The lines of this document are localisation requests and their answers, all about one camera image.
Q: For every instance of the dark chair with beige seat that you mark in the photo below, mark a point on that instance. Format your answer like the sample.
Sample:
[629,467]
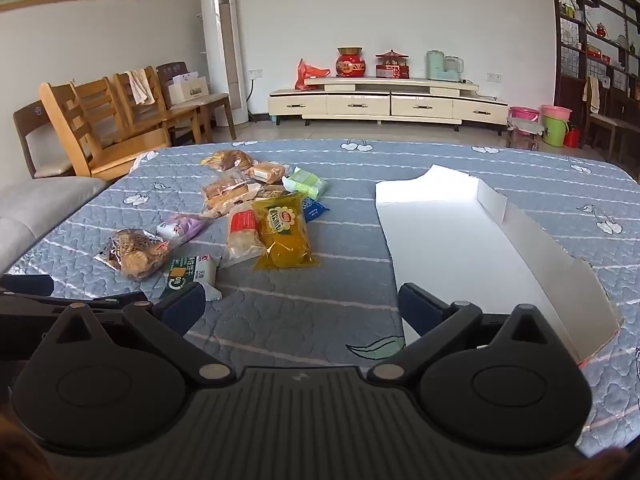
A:
[172,69]

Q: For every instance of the dark wooden dining chair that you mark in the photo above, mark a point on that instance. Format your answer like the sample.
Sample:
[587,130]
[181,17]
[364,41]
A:
[612,127]

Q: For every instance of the red label bread packet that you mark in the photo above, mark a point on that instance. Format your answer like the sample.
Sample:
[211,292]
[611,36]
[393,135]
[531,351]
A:
[242,237]

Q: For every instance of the pink plastic basin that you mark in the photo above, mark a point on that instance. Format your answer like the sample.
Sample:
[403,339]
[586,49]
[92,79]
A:
[524,112]
[557,111]

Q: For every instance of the white wall socket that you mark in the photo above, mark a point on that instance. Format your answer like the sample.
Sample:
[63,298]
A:
[255,74]
[493,77]

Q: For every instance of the red plastic bag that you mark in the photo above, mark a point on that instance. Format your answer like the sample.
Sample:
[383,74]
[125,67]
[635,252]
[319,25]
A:
[307,75]

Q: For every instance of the blue snack packet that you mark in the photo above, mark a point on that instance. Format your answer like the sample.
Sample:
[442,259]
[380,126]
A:
[315,208]

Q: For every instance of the dark chair with grey cushion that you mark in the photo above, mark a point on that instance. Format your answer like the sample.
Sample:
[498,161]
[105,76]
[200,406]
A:
[42,145]

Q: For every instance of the white tower air conditioner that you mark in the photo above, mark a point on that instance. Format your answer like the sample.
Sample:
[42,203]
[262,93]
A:
[222,50]

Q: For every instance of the yellow chip bag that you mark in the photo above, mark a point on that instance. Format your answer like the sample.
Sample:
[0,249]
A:
[282,235]

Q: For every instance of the cream television cabinet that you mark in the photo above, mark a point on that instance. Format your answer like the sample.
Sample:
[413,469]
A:
[360,105]

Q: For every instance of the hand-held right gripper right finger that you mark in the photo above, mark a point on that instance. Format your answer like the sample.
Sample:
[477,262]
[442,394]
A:
[417,307]

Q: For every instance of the mint green kitchen appliance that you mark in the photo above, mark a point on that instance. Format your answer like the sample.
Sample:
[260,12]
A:
[442,66]

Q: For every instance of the cream towel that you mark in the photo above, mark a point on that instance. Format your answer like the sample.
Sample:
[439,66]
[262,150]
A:
[592,95]

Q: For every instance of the light wooden chair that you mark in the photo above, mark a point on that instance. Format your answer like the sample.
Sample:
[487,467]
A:
[100,100]
[122,95]
[125,146]

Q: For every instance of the green plastic bucket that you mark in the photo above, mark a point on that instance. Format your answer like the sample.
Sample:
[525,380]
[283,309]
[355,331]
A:
[554,132]

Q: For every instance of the brown snack packet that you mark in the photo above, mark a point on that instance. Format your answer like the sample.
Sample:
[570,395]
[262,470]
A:
[272,192]

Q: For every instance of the purple snack packet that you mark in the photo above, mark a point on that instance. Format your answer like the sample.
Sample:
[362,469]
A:
[182,227]

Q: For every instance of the grey sofa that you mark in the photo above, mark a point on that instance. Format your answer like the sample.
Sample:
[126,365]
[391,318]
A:
[40,210]

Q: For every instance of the red decorative box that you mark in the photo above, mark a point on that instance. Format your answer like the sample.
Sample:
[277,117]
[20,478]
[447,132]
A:
[392,66]

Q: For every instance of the small wooden stool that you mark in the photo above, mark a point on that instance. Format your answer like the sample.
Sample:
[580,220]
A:
[522,135]

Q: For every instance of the dark wooden display shelf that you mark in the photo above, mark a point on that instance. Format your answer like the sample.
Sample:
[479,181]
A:
[590,20]

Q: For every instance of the blue quilted blanket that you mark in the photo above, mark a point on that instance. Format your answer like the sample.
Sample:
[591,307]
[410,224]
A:
[325,310]

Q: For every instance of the sliced bread packet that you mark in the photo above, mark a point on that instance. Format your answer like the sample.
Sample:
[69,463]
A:
[227,192]

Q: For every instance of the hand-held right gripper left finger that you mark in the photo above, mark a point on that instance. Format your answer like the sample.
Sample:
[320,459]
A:
[182,307]

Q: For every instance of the green and white snack packet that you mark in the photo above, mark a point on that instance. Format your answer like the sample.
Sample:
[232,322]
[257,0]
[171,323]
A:
[192,270]

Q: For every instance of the white cardboard box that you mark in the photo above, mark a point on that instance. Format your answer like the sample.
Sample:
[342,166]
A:
[450,240]

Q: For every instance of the beige towel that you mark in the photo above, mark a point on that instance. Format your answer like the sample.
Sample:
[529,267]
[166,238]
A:
[142,85]

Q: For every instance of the red plastic container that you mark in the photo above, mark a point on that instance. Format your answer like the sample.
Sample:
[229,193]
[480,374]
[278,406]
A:
[571,137]

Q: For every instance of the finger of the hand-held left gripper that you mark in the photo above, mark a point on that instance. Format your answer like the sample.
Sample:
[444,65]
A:
[27,285]
[35,300]

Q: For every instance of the small orange bread packet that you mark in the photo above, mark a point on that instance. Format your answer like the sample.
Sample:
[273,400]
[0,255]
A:
[267,172]

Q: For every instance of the red jar with gold rim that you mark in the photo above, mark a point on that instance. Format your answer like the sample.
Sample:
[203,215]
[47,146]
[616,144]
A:
[351,65]

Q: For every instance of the light green snack packet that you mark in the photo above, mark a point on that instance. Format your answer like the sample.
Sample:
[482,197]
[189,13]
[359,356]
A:
[306,183]

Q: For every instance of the clear biscuit bag red print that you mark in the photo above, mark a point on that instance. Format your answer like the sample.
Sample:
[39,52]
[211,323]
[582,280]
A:
[132,255]

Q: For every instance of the clear bag of round cookies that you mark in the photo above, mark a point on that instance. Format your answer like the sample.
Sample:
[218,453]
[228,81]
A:
[227,160]

